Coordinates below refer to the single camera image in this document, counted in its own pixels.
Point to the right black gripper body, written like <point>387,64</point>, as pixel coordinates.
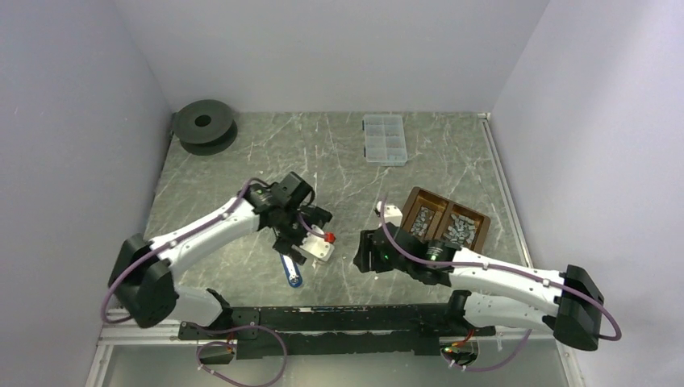
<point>378,261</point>

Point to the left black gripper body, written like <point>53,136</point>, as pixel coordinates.
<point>293,230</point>

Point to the blue stapler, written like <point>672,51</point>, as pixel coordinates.
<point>293,275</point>

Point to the brown staple tray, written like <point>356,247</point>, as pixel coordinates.
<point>428,216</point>

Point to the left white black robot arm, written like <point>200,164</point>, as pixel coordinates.
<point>144,279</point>

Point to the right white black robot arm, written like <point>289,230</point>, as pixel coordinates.
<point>487,292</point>

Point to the clear plastic organizer box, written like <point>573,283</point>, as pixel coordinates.
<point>385,141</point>

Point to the black filament spool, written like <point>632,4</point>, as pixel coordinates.
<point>205,127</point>

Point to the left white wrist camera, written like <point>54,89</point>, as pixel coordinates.
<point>318,249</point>

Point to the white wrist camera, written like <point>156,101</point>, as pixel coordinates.
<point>392,214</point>
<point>318,249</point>

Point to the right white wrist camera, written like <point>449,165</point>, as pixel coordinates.
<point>392,214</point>

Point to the aluminium frame rail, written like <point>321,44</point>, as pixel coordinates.
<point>425,321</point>

